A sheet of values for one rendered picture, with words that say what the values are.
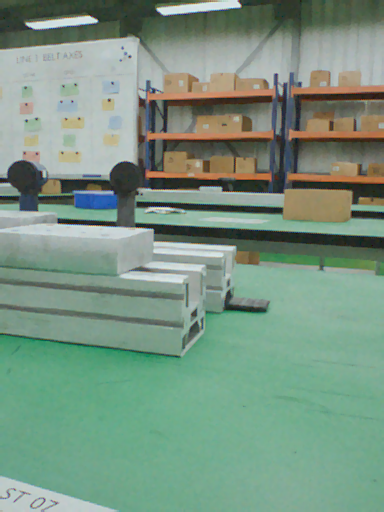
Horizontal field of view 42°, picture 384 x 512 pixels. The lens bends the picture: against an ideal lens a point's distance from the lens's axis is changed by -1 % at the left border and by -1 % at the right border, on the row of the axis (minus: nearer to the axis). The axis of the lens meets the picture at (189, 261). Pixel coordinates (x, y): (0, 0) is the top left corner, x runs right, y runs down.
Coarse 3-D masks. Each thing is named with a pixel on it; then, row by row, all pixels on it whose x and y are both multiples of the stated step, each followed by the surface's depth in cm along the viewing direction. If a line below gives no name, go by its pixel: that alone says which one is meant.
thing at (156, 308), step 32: (0, 288) 59; (32, 288) 58; (64, 288) 58; (96, 288) 56; (128, 288) 54; (160, 288) 53; (192, 288) 60; (0, 320) 59; (32, 320) 58; (64, 320) 57; (96, 320) 56; (128, 320) 56; (160, 320) 55; (192, 320) 58; (160, 352) 54
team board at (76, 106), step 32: (0, 64) 397; (32, 64) 386; (64, 64) 376; (96, 64) 366; (128, 64) 357; (0, 96) 400; (32, 96) 390; (64, 96) 380; (96, 96) 370; (128, 96) 360; (0, 128) 406; (32, 128) 394; (64, 128) 383; (96, 128) 374; (128, 128) 364; (0, 160) 410; (32, 160) 398; (64, 160) 387; (96, 160) 377; (128, 160) 368
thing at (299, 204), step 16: (48, 192) 522; (288, 192) 252; (304, 192) 248; (320, 192) 245; (336, 192) 242; (288, 208) 253; (304, 208) 249; (320, 208) 246; (336, 208) 242; (240, 256) 424; (256, 256) 439
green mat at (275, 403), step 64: (256, 320) 69; (320, 320) 70; (0, 384) 46; (64, 384) 46; (128, 384) 46; (192, 384) 47; (256, 384) 47; (320, 384) 47; (0, 448) 35; (64, 448) 35; (128, 448) 35; (192, 448) 36; (256, 448) 36; (320, 448) 36
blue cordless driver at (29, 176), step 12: (12, 168) 96; (24, 168) 97; (36, 168) 99; (12, 180) 97; (24, 180) 97; (36, 180) 98; (24, 192) 101; (36, 192) 103; (24, 204) 101; (36, 204) 103
